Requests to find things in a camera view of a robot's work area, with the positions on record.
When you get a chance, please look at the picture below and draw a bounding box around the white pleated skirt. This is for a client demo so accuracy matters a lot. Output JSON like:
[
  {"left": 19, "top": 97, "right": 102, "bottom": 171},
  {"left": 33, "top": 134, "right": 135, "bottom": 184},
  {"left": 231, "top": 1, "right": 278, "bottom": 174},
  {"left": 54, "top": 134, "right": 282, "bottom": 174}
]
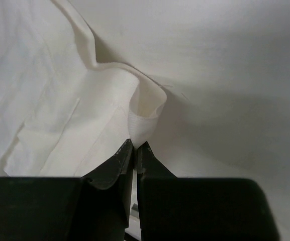
[{"left": 0, "top": 1, "right": 190, "bottom": 177}]

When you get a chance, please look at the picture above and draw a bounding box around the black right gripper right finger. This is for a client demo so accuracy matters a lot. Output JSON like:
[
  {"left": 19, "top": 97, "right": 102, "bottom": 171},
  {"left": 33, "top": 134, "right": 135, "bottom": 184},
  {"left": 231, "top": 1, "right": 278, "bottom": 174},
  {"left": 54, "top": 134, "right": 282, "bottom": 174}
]
[{"left": 137, "top": 143, "right": 280, "bottom": 240}]

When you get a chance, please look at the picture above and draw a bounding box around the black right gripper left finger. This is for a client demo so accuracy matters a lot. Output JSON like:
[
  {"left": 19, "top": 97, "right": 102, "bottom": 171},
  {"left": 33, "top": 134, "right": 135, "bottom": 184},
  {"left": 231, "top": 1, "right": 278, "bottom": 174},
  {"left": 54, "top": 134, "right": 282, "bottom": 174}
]
[{"left": 0, "top": 140, "right": 133, "bottom": 240}]

